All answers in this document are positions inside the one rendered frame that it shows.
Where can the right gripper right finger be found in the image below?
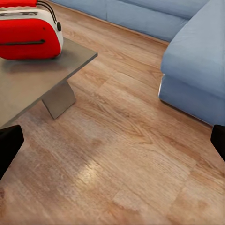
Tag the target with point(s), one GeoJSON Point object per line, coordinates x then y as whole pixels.
{"type": "Point", "coordinates": [218, 139]}

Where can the coffee table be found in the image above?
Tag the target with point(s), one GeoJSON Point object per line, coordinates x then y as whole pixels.
{"type": "Point", "coordinates": [23, 83]}

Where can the sofa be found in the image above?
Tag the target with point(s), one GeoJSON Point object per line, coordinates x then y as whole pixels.
{"type": "Point", "coordinates": [193, 64]}

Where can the radio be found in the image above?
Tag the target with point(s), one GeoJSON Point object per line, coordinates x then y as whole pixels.
{"type": "Point", "coordinates": [29, 34]}

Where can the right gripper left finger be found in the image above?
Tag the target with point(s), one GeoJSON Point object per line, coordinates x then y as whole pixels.
{"type": "Point", "coordinates": [11, 139]}

